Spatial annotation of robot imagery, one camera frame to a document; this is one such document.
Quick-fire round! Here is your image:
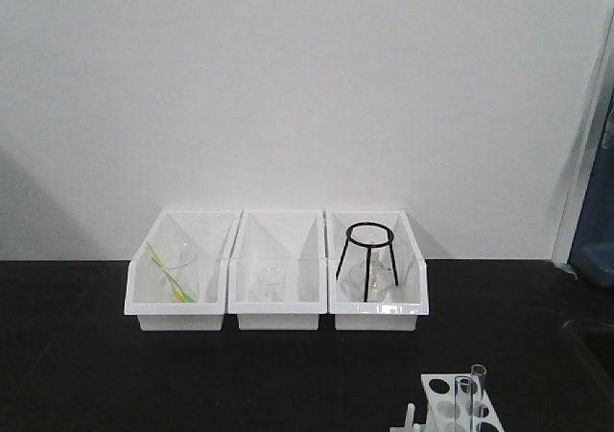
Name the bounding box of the black metal tripod stand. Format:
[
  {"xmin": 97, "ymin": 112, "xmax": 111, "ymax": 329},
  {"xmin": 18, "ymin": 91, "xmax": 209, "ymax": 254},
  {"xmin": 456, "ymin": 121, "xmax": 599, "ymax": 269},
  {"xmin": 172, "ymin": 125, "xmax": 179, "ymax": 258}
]
[{"xmin": 334, "ymin": 222, "xmax": 400, "ymax": 303}]

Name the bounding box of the blue-grey pegboard drying rack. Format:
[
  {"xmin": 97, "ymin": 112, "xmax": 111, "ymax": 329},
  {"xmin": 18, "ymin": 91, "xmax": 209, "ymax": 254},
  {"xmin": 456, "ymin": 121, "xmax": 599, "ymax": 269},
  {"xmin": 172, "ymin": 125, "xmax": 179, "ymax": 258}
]
[{"xmin": 569, "ymin": 97, "xmax": 613, "ymax": 288}]

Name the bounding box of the black lab sink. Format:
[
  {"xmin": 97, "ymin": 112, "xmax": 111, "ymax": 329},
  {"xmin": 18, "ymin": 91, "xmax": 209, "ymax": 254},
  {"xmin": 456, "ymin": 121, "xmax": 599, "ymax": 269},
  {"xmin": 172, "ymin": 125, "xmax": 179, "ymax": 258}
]
[{"xmin": 559, "ymin": 318, "xmax": 613, "ymax": 431}]

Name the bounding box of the clear glass beaker left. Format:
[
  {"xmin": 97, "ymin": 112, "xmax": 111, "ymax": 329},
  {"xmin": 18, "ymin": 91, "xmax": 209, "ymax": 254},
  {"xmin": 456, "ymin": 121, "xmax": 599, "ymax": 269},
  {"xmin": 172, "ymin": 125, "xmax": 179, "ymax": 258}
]
[{"xmin": 147, "ymin": 240, "xmax": 199, "ymax": 302}]

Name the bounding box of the middle white storage bin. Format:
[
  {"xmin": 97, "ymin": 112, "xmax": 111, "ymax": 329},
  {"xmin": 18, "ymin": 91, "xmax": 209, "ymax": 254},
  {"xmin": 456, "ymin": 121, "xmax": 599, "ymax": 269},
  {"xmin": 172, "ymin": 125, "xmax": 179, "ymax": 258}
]
[{"xmin": 227, "ymin": 210, "xmax": 328, "ymax": 330}]

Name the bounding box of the clear glass test tube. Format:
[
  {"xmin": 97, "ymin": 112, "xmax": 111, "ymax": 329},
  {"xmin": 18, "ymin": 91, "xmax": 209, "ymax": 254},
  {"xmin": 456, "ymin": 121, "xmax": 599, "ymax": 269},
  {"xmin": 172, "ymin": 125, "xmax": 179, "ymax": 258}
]
[{"xmin": 454, "ymin": 375, "xmax": 474, "ymax": 432}]

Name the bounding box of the white test tube rack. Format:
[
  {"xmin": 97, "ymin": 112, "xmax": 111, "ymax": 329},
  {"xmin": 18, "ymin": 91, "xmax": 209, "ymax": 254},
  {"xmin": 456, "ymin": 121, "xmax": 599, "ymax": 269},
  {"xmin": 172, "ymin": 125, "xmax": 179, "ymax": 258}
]
[{"xmin": 390, "ymin": 373, "xmax": 504, "ymax": 432}]

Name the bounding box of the small clear glass beaker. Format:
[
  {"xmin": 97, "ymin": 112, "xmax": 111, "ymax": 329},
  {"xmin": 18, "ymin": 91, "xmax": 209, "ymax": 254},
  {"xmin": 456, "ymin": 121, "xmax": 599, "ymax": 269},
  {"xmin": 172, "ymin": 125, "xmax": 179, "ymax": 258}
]
[{"xmin": 258, "ymin": 266, "xmax": 287, "ymax": 301}]

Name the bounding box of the right white storage bin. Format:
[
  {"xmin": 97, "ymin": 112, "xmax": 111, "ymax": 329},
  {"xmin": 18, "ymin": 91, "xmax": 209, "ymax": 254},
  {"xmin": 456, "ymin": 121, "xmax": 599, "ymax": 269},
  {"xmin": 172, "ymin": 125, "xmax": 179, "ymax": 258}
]
[{"xmin": 325, "ymin": 209, "xmax": 429, "ymax": 331}]

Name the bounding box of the white storage bin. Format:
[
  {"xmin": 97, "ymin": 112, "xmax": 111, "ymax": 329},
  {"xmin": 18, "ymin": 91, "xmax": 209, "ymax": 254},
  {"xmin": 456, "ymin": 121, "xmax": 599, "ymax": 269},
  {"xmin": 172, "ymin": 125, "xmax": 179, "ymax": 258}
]
[
  {"xmin": 124, "ymin": 209, "xmax": 242, "ymax": 331},
  {"xmin": 325, "ymin": 209, "xmax": 429, "ymax": 331},
  {"xmin": 227, "ymin": 210, "xmax": 328, "ymax": 330}
]

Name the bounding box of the yellow green plastic dropper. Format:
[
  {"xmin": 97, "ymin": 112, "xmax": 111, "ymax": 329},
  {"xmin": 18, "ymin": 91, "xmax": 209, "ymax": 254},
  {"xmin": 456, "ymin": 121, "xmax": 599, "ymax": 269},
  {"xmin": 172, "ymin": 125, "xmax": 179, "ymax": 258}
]
[{"xmin": 146, "ymin": 241, "xmax": 196, "ymax": 302}]

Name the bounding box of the clear glass flask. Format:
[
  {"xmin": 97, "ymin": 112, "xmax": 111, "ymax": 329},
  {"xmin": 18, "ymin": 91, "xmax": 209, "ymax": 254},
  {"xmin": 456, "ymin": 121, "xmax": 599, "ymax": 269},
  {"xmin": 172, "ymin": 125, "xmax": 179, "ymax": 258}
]
[{"xmin": 338, "ymin": 229, "xmax": 400, "ymax": 303}]

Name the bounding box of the left white storage bin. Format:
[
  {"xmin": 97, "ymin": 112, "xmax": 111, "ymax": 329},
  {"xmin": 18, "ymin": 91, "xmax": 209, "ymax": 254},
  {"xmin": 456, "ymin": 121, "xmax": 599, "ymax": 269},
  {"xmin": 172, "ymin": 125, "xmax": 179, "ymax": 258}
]
[{"xmin": 124, "ymin": 209, "xmax": 242, "ymax": 331}]

